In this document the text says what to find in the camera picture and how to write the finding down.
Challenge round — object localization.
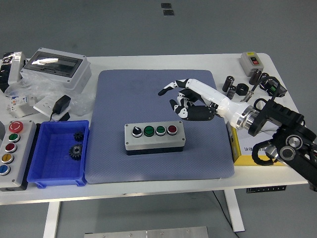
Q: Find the white carton with foil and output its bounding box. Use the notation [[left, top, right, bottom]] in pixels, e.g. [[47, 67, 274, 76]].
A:
[[8, 51, 28, 85]]

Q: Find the black cylindrical capacitor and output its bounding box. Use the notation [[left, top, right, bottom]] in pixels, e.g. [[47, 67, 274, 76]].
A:
[[222, 75, 235, 93], [249, 68, 263, 86], [225, 85, 237, 100], [257, 72, 270, 87]]

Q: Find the black foil bag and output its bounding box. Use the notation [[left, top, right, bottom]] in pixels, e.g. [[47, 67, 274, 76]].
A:
[[0, 52, 15, 94]]

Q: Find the black cable under table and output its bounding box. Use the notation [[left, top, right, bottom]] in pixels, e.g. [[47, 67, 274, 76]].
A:
[[212, 190, 240, 238]]

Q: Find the black table control panel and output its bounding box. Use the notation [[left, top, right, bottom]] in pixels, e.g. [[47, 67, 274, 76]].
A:
[[246, 185, 287, 193]]

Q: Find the four-button grey control box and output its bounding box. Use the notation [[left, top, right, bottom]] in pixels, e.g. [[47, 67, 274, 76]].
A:
[[124, 120, 186, 156]]

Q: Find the clear plastic bag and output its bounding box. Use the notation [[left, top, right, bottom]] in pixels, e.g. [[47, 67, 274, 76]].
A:
[[4, 74, 96, 117]]

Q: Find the white circuit breaker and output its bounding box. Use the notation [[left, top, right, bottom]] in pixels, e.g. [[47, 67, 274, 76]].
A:
[[6, 95, 38, 119]]

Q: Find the grey enclosure with clear lid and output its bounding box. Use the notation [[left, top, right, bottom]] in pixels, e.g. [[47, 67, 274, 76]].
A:
[[19, 47, 92, 94]]

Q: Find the large black gear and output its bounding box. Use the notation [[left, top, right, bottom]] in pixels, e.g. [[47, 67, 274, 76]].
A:
[[68, 143, 84, 161]]

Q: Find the five-button grey control box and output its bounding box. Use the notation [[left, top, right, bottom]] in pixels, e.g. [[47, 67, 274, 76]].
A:
[[0, 120, 38, 191]]

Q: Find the white table leg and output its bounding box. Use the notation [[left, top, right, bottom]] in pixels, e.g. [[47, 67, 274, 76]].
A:
[[224, 189, 245, 233], [42, 201, 61, 238]]

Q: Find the grey rocker switch box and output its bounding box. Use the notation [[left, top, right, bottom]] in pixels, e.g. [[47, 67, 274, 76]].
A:
[[239, 51, 265, 77]]

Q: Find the grey-blue table mat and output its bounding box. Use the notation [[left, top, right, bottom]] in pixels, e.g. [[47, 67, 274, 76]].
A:
[[85, 69, 235, 184]]

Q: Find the yellow and white cardboard box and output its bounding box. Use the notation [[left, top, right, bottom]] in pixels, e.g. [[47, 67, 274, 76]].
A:
[[226, 119, 293, 167]]

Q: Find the black hex nut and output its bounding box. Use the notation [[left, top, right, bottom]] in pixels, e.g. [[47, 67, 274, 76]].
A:
[[235, 83, 250, 97]]

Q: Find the white wall socket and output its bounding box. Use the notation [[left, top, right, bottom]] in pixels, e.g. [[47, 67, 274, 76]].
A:
[[33, 96, 62, 117]]

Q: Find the black power adapter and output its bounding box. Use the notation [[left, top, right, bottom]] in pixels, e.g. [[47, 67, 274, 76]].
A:
[[49, 95, 72, 122]]

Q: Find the grey metal plate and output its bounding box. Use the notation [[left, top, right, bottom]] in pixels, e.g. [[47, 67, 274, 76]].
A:
[[83, 226, 209, 238]]

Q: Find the black module with green part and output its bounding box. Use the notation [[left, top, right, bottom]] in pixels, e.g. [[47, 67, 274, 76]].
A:
[[264, 77, 288, 98]]

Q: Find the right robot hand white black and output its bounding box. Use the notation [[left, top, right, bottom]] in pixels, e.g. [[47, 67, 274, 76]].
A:
[[158, 78, 250, 126]]

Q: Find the blue plastic bin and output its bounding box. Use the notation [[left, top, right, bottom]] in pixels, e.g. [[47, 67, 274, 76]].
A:
[[26, 120, 90, 189]]

